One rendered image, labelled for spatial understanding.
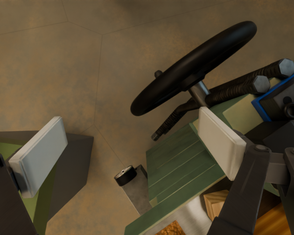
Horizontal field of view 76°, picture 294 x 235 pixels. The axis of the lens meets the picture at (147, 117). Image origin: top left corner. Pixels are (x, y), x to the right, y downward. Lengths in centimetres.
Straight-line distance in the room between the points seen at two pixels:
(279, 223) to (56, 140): 32
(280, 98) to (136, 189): 47
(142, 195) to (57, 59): 105
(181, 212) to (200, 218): 3
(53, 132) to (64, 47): 125
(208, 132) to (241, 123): 12
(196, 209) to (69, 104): 110
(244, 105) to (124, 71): 105
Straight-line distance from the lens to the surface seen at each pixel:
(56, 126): 18
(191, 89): 41
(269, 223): 37
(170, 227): 35
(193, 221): 35
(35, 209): 63
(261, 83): 29
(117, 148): 123
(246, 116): 28
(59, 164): 84
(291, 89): 27
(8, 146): 64
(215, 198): 32
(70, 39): 142
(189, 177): 41
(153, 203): 44
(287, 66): 31
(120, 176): 54
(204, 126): 18
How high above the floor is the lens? 121
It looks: 87 degrees down
